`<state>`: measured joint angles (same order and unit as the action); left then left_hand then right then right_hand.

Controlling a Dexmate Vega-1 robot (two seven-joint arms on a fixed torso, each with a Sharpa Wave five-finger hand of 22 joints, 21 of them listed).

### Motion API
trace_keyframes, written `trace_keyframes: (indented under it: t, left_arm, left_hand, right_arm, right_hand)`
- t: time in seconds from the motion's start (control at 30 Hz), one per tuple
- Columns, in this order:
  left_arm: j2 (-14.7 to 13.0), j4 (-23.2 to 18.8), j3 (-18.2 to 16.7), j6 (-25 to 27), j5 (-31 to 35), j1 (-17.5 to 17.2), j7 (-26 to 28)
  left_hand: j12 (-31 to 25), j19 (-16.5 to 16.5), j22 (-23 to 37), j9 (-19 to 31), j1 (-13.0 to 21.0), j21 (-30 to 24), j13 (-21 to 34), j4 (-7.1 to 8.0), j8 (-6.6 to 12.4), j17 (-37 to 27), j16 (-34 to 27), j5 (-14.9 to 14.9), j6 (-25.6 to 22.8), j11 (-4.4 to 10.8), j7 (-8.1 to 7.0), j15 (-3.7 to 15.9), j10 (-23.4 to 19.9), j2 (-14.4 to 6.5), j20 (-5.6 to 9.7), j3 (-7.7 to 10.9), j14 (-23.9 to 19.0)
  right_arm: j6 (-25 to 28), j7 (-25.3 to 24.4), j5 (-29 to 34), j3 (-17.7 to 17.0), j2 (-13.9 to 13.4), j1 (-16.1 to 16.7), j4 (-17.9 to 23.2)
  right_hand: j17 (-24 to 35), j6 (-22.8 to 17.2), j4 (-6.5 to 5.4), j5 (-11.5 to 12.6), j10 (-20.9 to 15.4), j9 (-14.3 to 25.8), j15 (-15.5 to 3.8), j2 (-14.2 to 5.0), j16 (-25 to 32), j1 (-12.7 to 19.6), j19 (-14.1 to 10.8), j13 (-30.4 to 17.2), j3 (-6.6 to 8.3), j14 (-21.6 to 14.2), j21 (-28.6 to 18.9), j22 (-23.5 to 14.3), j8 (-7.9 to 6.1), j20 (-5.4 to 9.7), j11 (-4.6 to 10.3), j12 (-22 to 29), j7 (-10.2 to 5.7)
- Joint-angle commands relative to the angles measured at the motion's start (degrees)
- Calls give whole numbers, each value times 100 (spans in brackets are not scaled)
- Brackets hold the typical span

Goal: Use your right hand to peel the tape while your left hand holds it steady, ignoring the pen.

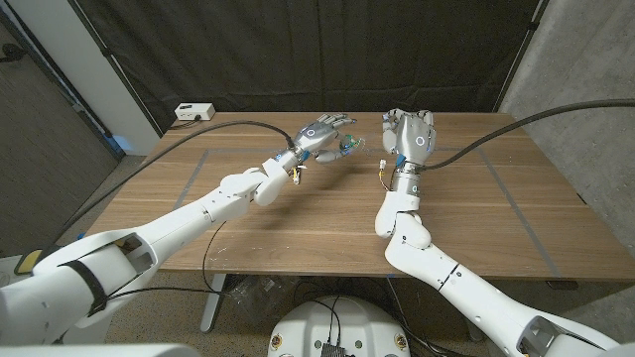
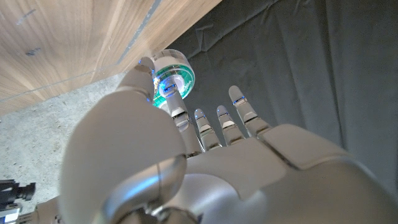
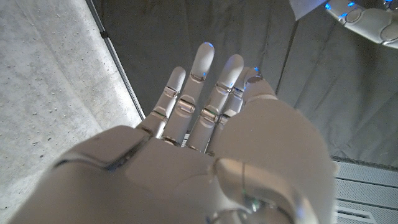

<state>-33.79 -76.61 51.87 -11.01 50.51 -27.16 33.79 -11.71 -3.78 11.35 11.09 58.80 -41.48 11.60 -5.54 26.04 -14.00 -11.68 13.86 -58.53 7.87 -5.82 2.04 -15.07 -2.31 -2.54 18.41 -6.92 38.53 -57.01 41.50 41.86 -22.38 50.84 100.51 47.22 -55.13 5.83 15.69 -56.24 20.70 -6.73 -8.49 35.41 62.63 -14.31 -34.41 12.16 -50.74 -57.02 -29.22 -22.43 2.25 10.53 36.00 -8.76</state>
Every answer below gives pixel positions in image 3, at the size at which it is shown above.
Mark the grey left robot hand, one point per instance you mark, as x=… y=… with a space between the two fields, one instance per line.
x=370 y=21

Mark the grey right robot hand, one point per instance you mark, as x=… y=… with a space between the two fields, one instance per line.
x=161 y=180

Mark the clear tape roll green core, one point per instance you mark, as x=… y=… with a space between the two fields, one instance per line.
x=303 y=7

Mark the black backdrop stand pole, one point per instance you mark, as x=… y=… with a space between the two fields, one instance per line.
x=118 y=62

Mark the black backdrop curtain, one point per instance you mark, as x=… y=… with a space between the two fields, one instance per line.
x=149 y=46

